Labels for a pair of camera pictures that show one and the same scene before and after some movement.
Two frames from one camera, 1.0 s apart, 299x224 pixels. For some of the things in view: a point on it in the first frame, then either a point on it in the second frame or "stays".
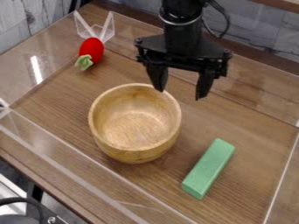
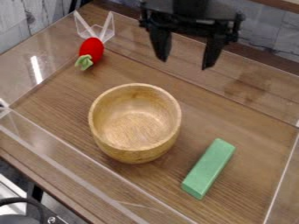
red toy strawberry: x=91 y=50 stays
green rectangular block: x=209 y=169 stays
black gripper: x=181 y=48 -> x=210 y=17
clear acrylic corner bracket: x=87 y=31 stays
